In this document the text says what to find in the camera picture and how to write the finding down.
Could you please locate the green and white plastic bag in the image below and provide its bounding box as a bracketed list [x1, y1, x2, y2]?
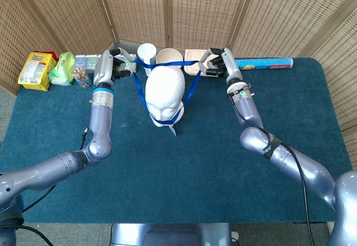
[48, 51, 76, 86]

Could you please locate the red snack packet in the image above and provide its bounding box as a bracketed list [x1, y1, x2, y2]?
[41, 50, 60, 62]

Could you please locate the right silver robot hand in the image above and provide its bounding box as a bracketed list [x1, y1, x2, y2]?
[197, 47, 244, 84]

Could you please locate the woven folding screen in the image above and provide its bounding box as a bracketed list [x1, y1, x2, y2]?
[0, 0, 357, 180]

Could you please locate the yellow snack box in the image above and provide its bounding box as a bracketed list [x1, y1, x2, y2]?
[17, 52, 58, 91]

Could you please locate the white plastic measuring cup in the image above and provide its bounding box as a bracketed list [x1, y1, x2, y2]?
[137, 43, 157, 77]

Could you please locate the blue plastic wrap roll box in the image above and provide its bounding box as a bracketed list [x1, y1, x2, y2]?
[234, 57, 295, 71]

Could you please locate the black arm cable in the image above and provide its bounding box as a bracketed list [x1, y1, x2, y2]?
[230, 95, 316, 246]
[0, 127, 90, 246]

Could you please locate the beige lidded lunch box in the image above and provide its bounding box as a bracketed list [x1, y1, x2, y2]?
[183, 49, 210, 76]

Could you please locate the white foam mannequin head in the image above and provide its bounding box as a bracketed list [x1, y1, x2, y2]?
[145, 63, 186, 128]

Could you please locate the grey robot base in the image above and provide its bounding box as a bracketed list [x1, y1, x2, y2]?
[110, 223, 234, 246]

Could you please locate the beige bowl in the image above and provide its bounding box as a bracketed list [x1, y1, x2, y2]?
[155, 48, 184, 69]

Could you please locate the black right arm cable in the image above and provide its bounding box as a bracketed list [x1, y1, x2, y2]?
[230, 95, 316, 246]

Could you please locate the blue-purple tissue pack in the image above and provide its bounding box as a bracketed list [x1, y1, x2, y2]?
[75, 54, 88, 74]

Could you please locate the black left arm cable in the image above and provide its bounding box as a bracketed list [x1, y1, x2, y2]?
[0, 127, 90, 246]

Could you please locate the blue lanyard with badge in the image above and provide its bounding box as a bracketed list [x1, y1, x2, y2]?
[133, 58, 202, 126]

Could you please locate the clear jar of sticks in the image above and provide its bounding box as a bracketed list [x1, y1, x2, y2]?
[71, 64, 92, 89]

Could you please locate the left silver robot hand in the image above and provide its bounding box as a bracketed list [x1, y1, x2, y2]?
[93, 47, 138, 87]

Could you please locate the blue table mat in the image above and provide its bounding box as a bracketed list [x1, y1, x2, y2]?
[0, 57, 353, 224]

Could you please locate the green tissue pack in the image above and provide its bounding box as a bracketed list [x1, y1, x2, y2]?
[86, 54, 99, 73]

